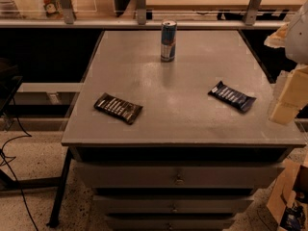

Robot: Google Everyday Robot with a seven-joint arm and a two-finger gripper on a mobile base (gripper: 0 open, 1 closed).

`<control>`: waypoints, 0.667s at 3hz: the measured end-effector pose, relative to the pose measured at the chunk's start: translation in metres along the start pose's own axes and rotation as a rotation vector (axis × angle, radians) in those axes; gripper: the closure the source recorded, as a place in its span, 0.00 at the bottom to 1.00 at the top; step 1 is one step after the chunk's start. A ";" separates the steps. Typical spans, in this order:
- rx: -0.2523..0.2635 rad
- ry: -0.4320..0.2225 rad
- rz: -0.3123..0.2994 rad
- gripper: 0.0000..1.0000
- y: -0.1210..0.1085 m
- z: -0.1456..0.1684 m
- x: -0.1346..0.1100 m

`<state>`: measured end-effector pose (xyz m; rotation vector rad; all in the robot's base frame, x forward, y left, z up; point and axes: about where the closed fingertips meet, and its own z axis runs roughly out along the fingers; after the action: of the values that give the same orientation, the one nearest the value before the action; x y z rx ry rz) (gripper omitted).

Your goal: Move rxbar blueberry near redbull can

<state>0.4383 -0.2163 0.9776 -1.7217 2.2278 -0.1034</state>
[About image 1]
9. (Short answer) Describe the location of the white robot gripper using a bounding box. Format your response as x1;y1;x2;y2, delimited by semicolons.
264;1;308;125

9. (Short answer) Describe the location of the blue rxbar blueberry bar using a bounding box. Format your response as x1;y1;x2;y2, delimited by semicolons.
208;81;256;113

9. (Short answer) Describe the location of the blue silver redbull can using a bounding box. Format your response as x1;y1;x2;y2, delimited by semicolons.
161;19;177;62

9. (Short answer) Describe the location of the dark brown rxbar bar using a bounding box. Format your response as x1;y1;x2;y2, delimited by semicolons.
93;93;142;125

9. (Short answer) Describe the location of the grey drawer cabinet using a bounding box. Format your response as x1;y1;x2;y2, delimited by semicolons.
63;31;305;221

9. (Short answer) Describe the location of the cardboard box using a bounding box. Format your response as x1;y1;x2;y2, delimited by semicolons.
267;156;308;231

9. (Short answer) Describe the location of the middle grey drawer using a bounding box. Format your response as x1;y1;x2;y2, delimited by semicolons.
93;195;254;214

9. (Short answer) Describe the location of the grey drawer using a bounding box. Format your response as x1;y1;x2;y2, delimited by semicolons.
76;162;284;189
93;195;254;214
106;215;235;231

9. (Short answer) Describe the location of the bottom grey drawer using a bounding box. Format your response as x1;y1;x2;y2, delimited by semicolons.
106;215;235;231

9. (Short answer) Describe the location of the top grey drawer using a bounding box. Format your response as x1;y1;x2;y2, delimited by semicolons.
76;162;284;189

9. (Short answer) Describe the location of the metal shelf rail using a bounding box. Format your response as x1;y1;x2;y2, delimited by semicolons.
0;0;308;30

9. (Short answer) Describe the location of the black floor cable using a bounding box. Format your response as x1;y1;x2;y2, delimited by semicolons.
0;96;40;231

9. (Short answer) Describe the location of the black table leg frame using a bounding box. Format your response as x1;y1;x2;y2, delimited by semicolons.
0;149;73;228

